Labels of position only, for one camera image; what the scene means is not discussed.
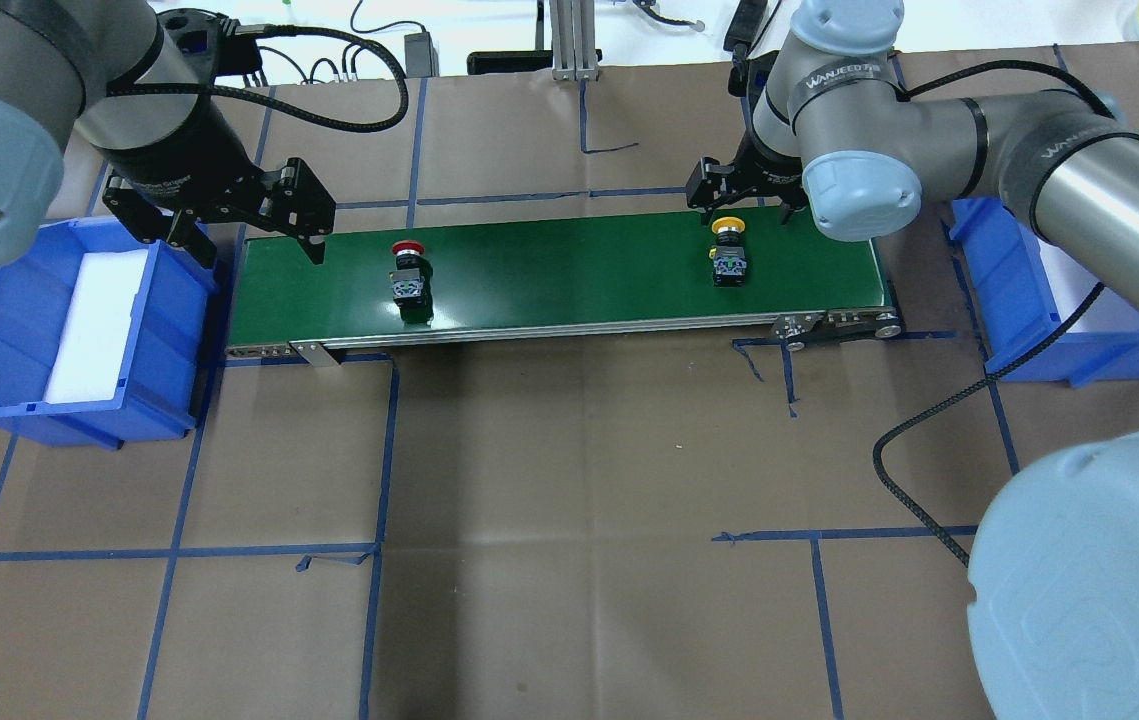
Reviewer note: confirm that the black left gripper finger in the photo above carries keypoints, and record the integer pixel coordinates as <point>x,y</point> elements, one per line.
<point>185,234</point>
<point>315,247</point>

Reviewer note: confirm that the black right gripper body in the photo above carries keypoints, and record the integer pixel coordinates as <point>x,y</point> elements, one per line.
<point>767,170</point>

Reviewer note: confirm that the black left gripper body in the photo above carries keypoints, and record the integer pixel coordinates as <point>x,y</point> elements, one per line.
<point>187,150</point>

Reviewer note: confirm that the yellow push button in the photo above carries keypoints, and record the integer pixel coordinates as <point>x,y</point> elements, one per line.
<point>728,255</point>

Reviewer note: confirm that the red push button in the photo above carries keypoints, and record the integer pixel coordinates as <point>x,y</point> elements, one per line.
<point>410,281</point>

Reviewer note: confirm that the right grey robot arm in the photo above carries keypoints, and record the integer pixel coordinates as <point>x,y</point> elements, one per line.
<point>1054,565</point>

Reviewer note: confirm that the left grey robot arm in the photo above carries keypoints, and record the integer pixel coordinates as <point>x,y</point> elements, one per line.
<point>139,87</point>

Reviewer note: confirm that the green conveyor belt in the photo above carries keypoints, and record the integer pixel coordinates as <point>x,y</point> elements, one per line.
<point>564,277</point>

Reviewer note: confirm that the blue left plastic bin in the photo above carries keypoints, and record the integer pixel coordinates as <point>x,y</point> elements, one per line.
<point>155,385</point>

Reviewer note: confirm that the blue plastic bin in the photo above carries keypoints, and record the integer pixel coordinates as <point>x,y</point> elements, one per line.
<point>155,385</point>
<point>1025,288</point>

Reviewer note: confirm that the white foam pad left bin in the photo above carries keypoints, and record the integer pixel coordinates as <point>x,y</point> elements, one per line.
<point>97,325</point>

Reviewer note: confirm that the black power adapter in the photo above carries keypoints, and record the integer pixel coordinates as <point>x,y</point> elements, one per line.
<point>420,55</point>

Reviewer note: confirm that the blue right plastic bin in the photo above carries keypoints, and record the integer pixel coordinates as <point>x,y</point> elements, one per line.
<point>1025,288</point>

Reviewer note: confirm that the aluminium profile post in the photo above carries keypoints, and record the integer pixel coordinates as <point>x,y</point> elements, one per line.
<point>573,40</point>

